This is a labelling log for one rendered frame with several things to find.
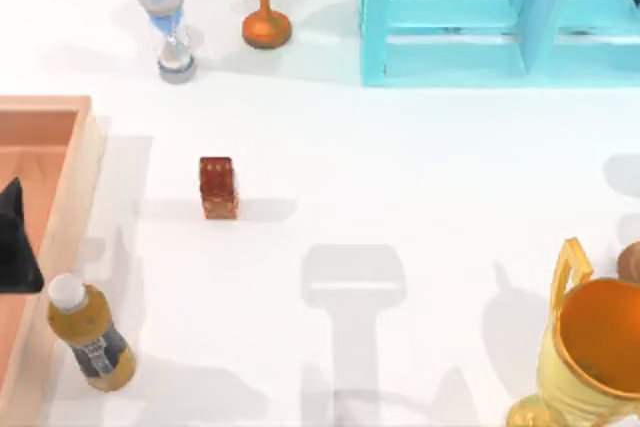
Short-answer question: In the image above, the brown dice block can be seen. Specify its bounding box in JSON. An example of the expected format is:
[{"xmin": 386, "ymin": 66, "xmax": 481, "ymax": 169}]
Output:
[{"xmin": 198, "ymin": 155, "xmax": 240, "ymax": 221}]

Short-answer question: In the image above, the light blue rack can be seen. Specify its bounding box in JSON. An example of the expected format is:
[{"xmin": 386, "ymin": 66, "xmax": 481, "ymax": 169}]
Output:
[{"xmin": 358, "ymin": 0, "xmax": 640, "ymax": 88}]

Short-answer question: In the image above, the blue sand hourglass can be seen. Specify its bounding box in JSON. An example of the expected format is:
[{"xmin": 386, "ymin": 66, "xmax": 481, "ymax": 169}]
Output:
[{"xmin": 137, "ymin": 0, "xmax": 196, "ymax": 85}]

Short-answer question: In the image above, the shallow salmon-coloured box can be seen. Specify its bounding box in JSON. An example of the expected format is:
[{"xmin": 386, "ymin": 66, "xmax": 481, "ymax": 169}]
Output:
[{"xmin": 0, "ymin": 95, "xmax": 109, "ymax": 427}]

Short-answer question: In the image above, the yellow bottle with white cap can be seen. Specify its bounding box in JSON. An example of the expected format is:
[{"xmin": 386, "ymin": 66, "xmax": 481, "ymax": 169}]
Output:
[{"xmin": 46, "ymin": 273, "xmax": 137, "ymax": 393}]

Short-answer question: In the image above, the large gold trophy cup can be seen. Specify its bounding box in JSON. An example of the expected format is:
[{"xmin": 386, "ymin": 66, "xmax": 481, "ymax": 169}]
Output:
[{"xmin": 503, "ymin": 237, "xmax": 640, "ymax": 427}]

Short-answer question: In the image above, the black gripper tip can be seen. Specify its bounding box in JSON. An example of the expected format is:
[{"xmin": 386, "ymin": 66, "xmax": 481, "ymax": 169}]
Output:
[{"xmin": 0, "ymin": 176, "xmax": 46, "ymax": 296}]

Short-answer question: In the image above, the brown rounded object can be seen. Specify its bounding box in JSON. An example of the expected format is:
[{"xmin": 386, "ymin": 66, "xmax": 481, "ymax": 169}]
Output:
[{"xmin": 616, "ymin": 241, "xmax": 640, "ymax": 283}]

